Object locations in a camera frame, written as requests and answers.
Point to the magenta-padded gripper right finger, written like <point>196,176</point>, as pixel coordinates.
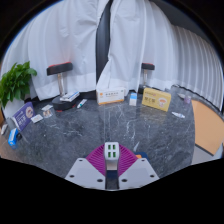
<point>143,171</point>

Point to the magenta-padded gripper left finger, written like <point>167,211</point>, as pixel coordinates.
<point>80,171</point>

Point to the white charger block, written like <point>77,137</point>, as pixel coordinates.
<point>111,162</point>

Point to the white tube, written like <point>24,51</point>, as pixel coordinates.
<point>178,115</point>

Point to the small flat packet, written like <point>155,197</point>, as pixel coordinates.
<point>37,118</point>
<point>47,112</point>

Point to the white marker pen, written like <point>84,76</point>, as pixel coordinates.
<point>82,103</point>

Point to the small blue white box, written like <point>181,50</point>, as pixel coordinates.
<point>133,99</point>

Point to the yellow box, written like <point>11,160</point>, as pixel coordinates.
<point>156,99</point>

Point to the flat white blue box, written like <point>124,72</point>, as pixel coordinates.
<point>69,96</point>

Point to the purple box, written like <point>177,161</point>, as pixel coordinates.
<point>23,116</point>

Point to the white box orange print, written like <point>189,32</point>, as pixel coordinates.
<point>110,96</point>

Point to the black bar stool red rim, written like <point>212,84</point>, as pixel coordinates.
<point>147,66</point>
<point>60,68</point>

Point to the green potted plant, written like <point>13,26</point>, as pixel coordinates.
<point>15,81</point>

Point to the white curtain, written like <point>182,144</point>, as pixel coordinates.
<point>150,43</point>
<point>60,36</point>

